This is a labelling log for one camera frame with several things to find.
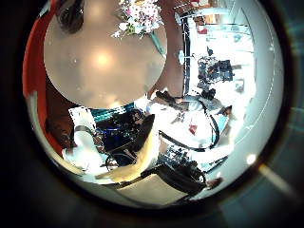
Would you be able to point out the artificial flower bouquet green stem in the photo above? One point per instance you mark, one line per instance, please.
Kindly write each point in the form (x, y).
(141, 15)

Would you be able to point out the dark glass vase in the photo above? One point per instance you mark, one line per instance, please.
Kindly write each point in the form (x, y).
(71, 15)

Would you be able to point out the tan cardboard box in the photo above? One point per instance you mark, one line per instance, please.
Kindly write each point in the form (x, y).
(148, 190)

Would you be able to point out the black bag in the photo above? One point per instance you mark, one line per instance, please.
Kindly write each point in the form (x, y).
(183, 177)

